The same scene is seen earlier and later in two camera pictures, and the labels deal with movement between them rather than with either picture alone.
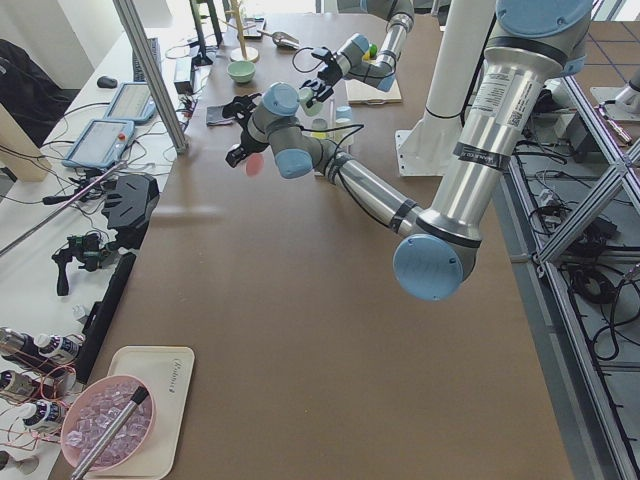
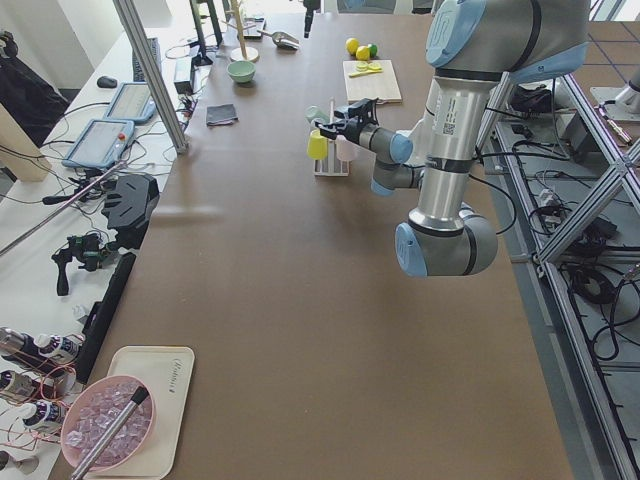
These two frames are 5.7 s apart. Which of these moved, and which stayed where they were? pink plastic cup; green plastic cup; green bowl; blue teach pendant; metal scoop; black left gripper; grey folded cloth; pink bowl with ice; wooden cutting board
Moved: black left gripper; pink plastic cup; green plastic cup
Stayed: pink bowl with ice; blue teach pendant; metal scoop; wooden cutting board; green bowl; grey folded cloth
